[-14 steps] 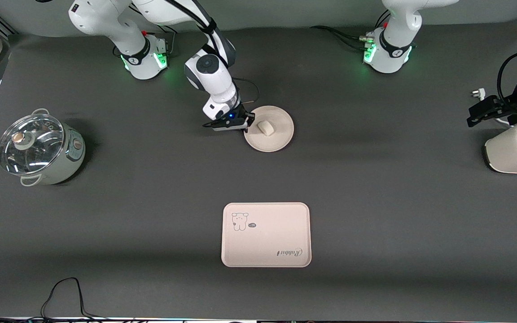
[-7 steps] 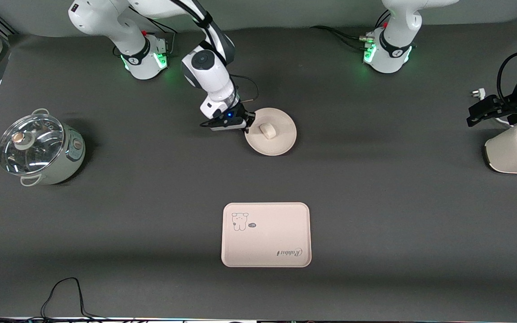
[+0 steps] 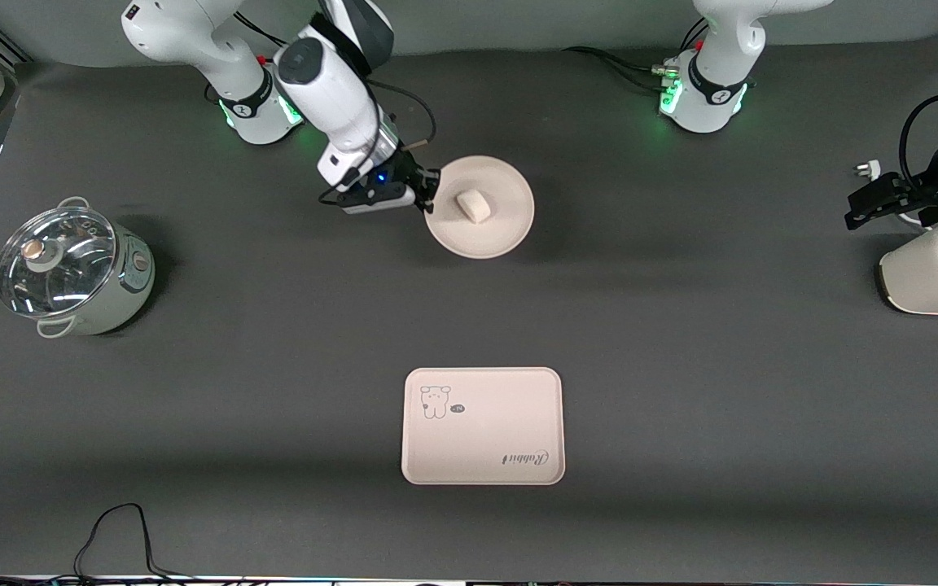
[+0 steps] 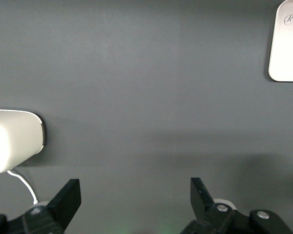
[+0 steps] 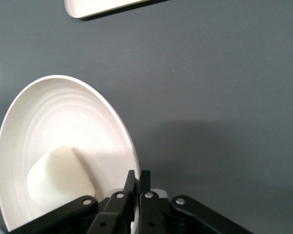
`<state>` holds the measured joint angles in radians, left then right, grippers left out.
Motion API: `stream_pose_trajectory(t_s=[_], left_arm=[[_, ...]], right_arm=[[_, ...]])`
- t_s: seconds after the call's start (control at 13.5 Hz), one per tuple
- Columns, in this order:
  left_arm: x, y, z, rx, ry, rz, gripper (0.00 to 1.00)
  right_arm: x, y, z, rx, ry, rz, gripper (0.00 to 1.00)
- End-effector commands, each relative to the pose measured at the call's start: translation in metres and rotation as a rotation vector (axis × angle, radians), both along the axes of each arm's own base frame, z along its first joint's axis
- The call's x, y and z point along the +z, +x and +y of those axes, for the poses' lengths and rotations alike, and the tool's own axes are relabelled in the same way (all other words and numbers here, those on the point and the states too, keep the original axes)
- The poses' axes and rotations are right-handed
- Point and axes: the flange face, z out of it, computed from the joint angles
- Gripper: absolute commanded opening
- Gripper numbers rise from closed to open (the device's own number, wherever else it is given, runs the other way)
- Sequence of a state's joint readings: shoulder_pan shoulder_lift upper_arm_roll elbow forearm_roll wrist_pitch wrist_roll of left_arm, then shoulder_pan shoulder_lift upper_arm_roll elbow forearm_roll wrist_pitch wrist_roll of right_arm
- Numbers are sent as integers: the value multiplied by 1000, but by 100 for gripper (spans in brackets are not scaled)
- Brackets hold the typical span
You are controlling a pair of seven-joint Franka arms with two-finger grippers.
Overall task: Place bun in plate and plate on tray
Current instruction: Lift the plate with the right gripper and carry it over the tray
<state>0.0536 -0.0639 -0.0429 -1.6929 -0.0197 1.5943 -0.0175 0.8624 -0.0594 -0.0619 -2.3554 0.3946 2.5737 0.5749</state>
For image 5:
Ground small white bun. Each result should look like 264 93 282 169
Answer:
26 145 96 213

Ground round cream plate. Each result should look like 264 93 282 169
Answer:
0 75 141 233

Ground cream tray with rabbit print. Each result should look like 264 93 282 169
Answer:
64 0 171 20

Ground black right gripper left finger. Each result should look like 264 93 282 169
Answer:
12 170 136 234

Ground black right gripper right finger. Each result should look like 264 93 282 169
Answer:
139 170 254 234

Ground dark grey table mat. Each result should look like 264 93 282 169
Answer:
0 0 293 234

